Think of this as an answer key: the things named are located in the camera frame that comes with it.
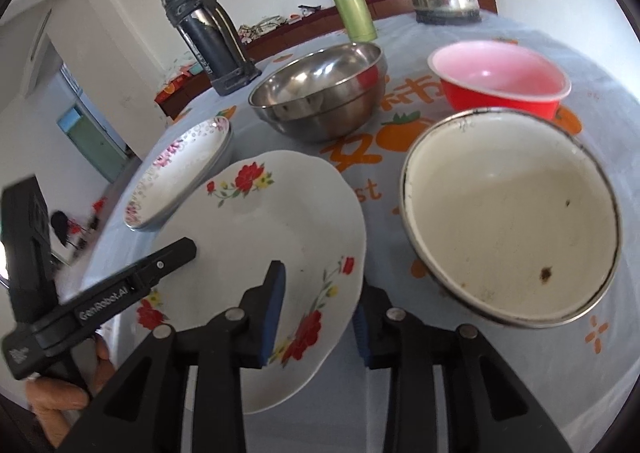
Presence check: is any pink floral rim plate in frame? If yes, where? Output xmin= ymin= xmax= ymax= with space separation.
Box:
xmin=124 ymin=116 xmax=233 ymax=231

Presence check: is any red flower white plate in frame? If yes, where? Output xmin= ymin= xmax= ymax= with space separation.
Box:
xmin=121 ymin=148 xmax=368 ymax=415

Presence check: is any red pink plastic bowl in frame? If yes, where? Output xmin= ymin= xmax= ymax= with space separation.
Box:
xmin=427 ymin=40 xmax=572 ymax=120

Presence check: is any person's left hand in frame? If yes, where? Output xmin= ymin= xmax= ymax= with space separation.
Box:
xmin=25 ymin=334 xmax=116 ymax=447

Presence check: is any light blue persimmon tablecloth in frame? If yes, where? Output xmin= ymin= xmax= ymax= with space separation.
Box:
xmin=152 ymin=13 xmax=639 ymax=452

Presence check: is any green door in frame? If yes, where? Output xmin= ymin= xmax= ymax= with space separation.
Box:
xmin=58 ymin=104 xmax=127 ymax=183

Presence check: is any white enamel bowl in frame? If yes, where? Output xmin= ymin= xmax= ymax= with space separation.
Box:
xmin=399 ymin=107 xmax=623 ymax=329

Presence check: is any dark wooden sideboard cabinet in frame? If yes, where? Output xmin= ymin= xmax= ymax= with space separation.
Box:
xmin=153 ymin=0 xmax=499 ymax=120

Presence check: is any stainless steel bowl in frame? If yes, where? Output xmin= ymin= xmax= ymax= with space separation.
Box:
xmin=248 ymin=42 xmax=387 ymax=143

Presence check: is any large black thermos flask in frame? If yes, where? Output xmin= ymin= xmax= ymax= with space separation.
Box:
xmin=160 ymin=0 xmax=262 ymax=96

